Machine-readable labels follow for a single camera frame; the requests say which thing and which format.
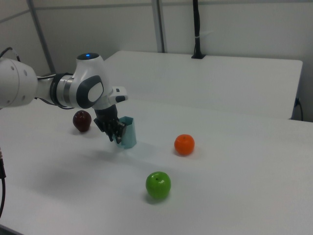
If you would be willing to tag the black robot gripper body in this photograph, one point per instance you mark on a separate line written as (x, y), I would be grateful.
(106, 117)

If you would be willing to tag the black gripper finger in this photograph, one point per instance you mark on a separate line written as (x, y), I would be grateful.
(120, 133)
(110, 135)

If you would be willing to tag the light blue faceted mug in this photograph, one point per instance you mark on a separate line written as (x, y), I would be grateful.
(129, 133)

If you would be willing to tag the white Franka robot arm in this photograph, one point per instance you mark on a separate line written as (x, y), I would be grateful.
(83, 83)

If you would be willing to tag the dark red apple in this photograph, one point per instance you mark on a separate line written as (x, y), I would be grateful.
(82, 121)

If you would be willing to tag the green apple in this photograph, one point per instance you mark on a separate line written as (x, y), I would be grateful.
(158, 184)

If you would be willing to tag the orange mandarin fruit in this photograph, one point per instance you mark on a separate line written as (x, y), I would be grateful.
(184, 144)

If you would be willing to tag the black pole with clamp base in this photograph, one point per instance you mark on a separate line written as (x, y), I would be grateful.
(197, 29)

